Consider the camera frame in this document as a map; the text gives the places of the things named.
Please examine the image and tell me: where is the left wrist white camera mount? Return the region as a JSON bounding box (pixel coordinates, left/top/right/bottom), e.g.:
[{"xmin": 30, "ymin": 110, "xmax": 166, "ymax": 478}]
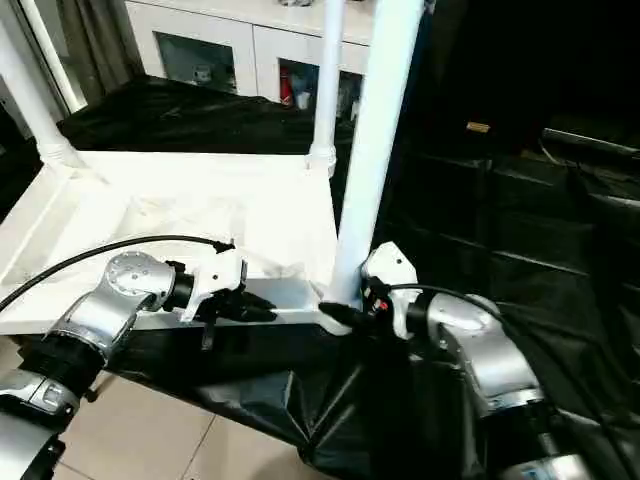
[{"xmin": 177, "ymin": 247, "xmax": 249, "ymax": 324}]

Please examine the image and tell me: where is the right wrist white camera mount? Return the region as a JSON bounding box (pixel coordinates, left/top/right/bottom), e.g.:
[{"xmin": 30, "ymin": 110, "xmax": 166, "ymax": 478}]
[{"xmin": 359, "ymin": 241, "xmax": 417, "ymax": 340}]

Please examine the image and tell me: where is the white plastic table top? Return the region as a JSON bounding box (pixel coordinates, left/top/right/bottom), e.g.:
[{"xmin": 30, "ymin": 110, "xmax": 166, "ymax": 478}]
[{"xmin": 0, "ymin": 147, "xmax": 359, "ymax": 337}]

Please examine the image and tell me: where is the long black bar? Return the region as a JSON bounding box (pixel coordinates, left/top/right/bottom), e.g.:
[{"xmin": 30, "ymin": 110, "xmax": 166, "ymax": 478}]
[{"xmin": 542, "ymin": 128, "xmax": 640, "ymax": 156}]

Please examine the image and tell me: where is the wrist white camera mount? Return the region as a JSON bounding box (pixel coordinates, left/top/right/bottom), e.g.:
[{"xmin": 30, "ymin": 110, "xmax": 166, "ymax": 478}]
[
  {"xmin": 177, "ymin": 247, "xmax": 249, "ymax": 324},
  {"xmin": 359, "ymin": 241, "xmax": 417, "ymax": 340}
]

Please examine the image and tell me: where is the white glass-door cabinet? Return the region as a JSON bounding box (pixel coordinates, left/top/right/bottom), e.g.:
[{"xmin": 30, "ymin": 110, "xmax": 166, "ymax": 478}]
[{"xmin": 124, "ymin": 0, "xmax": 426, "ymax": 119}]

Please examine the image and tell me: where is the grey curtain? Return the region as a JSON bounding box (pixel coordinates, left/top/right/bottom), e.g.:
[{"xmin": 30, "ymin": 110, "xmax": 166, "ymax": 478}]
[{"xmin": 57, "ymin": 0, "xmax": 144, "ymax": 104}]

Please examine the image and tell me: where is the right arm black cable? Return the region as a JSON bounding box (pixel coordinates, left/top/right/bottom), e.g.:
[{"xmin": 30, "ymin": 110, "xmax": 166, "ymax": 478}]
[{"xmin": 382, "ymin": 283, "xmax": 640, "ymax": 451}]

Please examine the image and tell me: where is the black backdrop cloth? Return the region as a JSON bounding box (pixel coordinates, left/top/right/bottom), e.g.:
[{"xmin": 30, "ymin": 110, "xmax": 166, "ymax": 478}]
[{"xmin": 394, "ymin": 0, "xmax": 640, "ymax": 156}]

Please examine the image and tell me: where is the white plastic table leg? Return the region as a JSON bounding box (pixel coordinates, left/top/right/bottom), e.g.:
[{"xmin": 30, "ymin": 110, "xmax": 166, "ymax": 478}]
[
  {"xmin": 0, "ymin": 22, "xmax": 86, "ymax": 174},
  {"xmin": 305, "ymin": 0, "xmax": 347, "ymax": 174},
  {"xmin": 327, "ymin": 0, "xmax": 427, "ymax": 314}
]

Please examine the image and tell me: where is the black shiny mat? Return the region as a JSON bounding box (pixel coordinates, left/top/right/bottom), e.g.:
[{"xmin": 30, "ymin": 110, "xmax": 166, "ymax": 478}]
[{"xmin": 0, "ymin": 74, "xmax": 640, "ymax": 480}]

